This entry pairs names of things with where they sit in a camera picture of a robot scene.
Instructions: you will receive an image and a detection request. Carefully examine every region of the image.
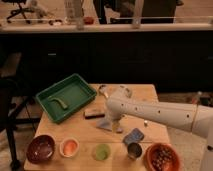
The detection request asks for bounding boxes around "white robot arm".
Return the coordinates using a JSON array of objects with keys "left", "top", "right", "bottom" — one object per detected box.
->
[{"left": 106, "top": 85, "right": 213, "bottom": 171}]

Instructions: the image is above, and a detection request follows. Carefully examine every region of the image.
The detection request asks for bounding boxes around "blue sponge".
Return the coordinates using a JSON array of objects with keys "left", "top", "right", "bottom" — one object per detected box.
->
[{"left": 123, "top": 128, "right": 144, "bottom": 145}]

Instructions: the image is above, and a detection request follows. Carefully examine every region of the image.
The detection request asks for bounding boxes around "distant office chair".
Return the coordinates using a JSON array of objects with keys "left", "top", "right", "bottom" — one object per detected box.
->
[{"left": 2, "top": 0, "right": 34, "bottom": 24}]

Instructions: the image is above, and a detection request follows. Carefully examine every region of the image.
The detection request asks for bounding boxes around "orange bowl with nuts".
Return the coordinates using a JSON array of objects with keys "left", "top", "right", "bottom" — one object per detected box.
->
[{"left": 144, "top": 143, "right": 180, "bottom": 171}]

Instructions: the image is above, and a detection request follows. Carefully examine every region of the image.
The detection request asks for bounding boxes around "dark counter cabinet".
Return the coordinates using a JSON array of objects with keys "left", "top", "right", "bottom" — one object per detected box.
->
[{"left": 0, "top": 24, "right": 213, "bottom": 92}]

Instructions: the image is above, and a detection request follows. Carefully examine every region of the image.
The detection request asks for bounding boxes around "green plastic cup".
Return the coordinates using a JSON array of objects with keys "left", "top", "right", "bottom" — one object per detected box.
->
[{"left": 92, "top": 144, "right": 111, "bottom": 161}]

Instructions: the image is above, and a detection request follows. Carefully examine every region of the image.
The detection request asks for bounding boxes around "small metal cup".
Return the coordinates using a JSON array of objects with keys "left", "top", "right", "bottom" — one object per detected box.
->
[{"left": 127, "top": 142, "right": 142, "bottom": 159}]

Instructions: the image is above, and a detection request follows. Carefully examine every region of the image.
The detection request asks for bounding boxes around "red object on counter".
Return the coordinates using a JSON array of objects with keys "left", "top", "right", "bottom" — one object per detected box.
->
[{"left": 83, "top": 17, "right": 94, "bottom": 25}]

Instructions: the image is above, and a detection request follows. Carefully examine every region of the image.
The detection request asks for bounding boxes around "black office chair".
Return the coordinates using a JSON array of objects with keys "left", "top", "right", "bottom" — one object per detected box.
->
[{"left": 0, "top": 53, "right": 40, "bottom": 171}]

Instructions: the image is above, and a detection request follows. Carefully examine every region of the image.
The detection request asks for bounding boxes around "dark maroon bowl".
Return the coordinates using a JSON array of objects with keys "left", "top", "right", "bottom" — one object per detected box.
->
[{"left": 26, "top": 135, "right": 55, "bottom": 164}]

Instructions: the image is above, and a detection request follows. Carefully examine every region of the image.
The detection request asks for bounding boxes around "white cup orange inside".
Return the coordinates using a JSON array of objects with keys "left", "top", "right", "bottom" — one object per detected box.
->
[{"left": 59, "top": 138, "right": 79, "bottom": 158}]

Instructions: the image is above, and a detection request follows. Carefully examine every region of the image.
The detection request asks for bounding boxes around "green plastic tray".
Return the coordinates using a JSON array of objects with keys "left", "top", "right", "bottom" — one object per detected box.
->
[{"left": 36, "top": 74, "right": 97, "bottom": 124}]

